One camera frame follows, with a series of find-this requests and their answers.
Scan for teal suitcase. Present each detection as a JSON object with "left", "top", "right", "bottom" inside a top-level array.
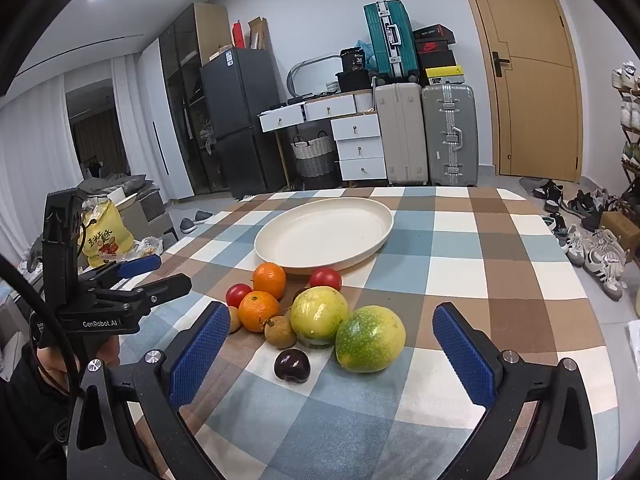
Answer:
[{"left": 363, "top": 0, "right": 420, "bottom": 81}]

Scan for dark grey fridge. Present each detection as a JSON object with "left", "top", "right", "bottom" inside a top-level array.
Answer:
[{"left": 200, "top": 47, "right": 286, "bottom": 196}]

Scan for black red shoe box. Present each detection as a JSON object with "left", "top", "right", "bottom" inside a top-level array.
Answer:
[{"left": 417, "top": 40, "right": 457, "bottom": 68}]

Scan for oval metal hoop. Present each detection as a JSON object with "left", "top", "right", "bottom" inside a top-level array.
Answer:
[{"left": 286, "top": 54, "right": 343, "bottom": 98}]

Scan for checked tablecloth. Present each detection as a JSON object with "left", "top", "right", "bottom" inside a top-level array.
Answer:
[{"left": 117, "top": 186, "right": 621, "bottom": 480}]

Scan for pile of shoes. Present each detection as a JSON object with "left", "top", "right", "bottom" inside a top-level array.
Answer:
[{"left": 520, "top": 177, "right": 631, "bottom": 301}]

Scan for grey woven basket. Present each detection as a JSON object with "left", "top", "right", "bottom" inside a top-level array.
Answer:
[{"left": 291, "top": 131, "right": 336, "bottom": 178}]

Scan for black bucket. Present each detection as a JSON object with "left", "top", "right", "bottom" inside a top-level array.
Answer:
[{"left": 340, "top": 47, "right": 371, "bottom": 73}]

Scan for white wardrobe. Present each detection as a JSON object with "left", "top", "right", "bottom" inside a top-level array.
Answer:
[{"left": 137, "top": 37, "right": 196, "bottom": 201}]

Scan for wooden shoe rack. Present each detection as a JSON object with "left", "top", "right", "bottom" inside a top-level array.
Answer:
[{"left": 612, "top": 60, "right": 640, "bottom": 211}]

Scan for silver suitcase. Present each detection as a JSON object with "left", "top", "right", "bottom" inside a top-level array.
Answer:
[{"left": 421, "top": 84, "right": 480, "bottom": 187}]

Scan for grey clothes heap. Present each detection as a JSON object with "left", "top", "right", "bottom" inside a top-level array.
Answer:
[{"left": 80, "top": 172, "right": 161, "bottom": 201}]

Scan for black storage box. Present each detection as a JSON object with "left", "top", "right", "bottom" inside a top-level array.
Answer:
[{"left": 335, "top": 71, "right": 373, "bottom": 95}]

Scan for blue plastic bag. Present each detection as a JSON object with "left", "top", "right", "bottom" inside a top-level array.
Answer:
[{"left": 356, "top": 39, "right": 381, "bottom": 73}]

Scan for red tomato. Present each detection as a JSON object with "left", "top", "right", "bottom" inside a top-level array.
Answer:
[
  {"left": 309, "top": 267, "right": 343, "bottom": 292},
  {"left": 225, "top": 283, "right": 253, "bottom": 309}
]

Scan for rows of racked shoes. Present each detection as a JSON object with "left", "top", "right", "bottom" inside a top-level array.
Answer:
[{"left": 611, "top": 60, "right": 640, "bottom": 166}]

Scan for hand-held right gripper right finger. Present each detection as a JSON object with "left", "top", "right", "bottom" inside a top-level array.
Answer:
[{"left": 432, "top": 302, "right": 598, "bottom": 480}]

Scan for dark red cherry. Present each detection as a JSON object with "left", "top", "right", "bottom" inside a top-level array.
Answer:
[{"left": 273, "top": 349, "right": 311, "bottom": 385}]

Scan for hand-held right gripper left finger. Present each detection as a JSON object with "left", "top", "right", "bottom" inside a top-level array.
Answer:
[{"left": 66, "top": 301, "right": 232, "bottom": 480}]

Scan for open cardboard box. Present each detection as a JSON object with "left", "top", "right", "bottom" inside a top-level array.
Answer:
[{"left": 247, "top": 16, "right": 268, "bottom": 51}]

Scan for beige suitcase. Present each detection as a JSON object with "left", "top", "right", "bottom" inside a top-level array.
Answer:
[{"left": 374, "top": 82, "right": 430, "bottom": 186}]

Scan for green yellow passion fruit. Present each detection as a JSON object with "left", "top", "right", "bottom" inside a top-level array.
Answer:
[{"left": 335, "top": 305, "right": 407, "bottom": 374}]

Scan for orange mandarin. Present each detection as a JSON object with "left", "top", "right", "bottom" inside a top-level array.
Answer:
[
  {"left": 237, "top": 290, "right": 281, "bottom": 334},
  {"left": 252, "top": 263, "right": 287, "bottom": 301}
]

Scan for wooden door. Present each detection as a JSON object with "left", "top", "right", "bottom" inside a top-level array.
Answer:
[{"left": 452, "top": 0, "right": 585, "bottom": 183}]

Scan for person's left hand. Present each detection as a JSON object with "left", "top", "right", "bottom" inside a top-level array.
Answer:
[{"left": 36, "top": 339, "right": 121, "bottom": 377}]

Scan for cream round plate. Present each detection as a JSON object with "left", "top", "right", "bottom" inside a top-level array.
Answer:
[{"left": 254, "top": 197, "right": 395, "bottom": 276}]

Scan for yellow plastic bag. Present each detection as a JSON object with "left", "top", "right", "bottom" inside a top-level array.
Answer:
[{"left": 82, "top": 199, "right": 136, "bottom": 268}]

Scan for white curtain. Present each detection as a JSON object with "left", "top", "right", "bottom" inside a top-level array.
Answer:
[{"left": 0, "top": 55, "right": 146, "bottom": 261}]

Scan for black yellow shoe box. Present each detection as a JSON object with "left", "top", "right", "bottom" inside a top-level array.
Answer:
[{"left": 425, "top": 66, "right": 467, "bottom": 86}]

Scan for small brown pear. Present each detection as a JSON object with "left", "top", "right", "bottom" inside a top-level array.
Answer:
[{"left": 265, "top": 314, "right": 299, "bottom": 349}]

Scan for tall glass door cabinet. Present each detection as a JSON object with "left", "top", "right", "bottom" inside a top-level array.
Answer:
[{"left": 160, "top": 2, "right": 231, "bottom": 201}]

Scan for brown woven box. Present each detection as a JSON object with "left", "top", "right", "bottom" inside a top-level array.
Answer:
[{"left": 600, "top": 211, "right": 640, "bottom": 251}]

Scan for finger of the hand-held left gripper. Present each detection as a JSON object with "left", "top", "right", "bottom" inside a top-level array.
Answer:
[
  {"left": 107, "top": 273, "right": 193, "bottom": 318},
  {"left": 80, "top": 254, "right": 163, "bottom": 286}
]

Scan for black cable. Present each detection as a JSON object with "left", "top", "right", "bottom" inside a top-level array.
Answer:
[{"left": 0, "top": 252, "right": 83, "bottom": 441}]

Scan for white drawer unit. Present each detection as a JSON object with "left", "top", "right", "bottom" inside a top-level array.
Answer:
[{"left": 257, "top": 91, "right": 388, "bottom": 183}]

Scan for person's left forearm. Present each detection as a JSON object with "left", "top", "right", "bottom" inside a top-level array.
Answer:
[{"left": 0, "top": 345, "right": 71, "bottom": 480}]

